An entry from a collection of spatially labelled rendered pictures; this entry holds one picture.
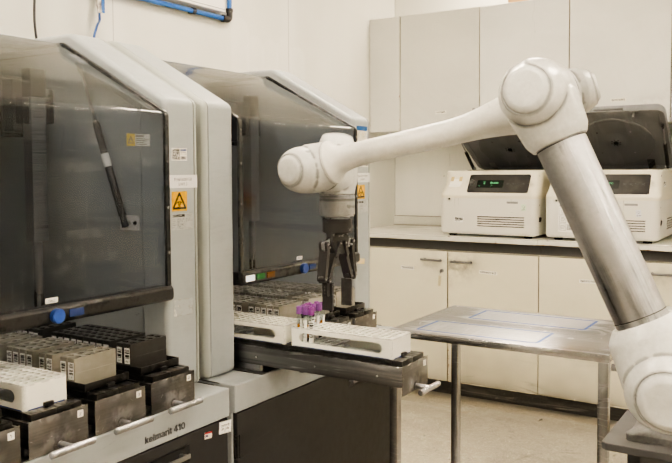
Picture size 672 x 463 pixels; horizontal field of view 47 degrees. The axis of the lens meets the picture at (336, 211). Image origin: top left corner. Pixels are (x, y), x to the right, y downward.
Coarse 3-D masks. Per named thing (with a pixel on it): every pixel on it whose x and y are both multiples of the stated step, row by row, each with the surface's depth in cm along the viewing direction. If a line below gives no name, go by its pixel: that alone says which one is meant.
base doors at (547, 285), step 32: (384, 256) 450; (416, 256) 439; (448, 256) 428; (480, 256) 418; (512, 256) 409; (544, 256) 401; (384, 288) 451; (416, 288) 440; (448, 288) 429; (480, 288) 419; (512, 288) 410; (544, 288) 400; (576, 288) 391; (384, 320) 452; (448, 352) 431; (480, 352) 421; (512, 352) 411; (480, 384) 422; (512, 384) 412; (544, 384) 403; (576, 384) 393
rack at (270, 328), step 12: (240, 312) 219; (240, 324) 207; (252, 324) 205; (264, 324) 203; (276, 324) 201; (288, 324) 201; (240, 336) 207; (252, 336) 205; (264, 336) 213; (276, 336) 201; (288, 336) 201
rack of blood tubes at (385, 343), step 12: (324, 324) 202; (336, 324) 201; (348, 324) 201; (324, 336) 204; (336, 336) 191; (348, 336) 189; (360, 336) 187; (372, 336) 187; (384, 336) 186; (396, 336) 186; (408, 336) 189; (324, 348) 193; (336, 348) 191; (348, 348) 198; (360, 348) 198; (372, 348) 197; (384, 348) 184; (396, 348) 184; (408, 348) 190
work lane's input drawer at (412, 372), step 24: (240, 360) 206; (264, 360) 201; (288, 360) 197; (312, 360) 193; (336, 360) 189; (360, 360) 187; (384, 360) 183; (408, 360) 183; (384, 384) 182; (408, 384) 182; (432, 384) 184
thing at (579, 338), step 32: (416, 320) 229; (448, 320) 228; (480, 320) 228; (512, 320) 228; (544, 320) 228; (576, 320) 227; (608, 320) 227; (544, 352) 193; (576, 352) 189; (608, 352) 187; (608, 384) 185; (608, 416) 186
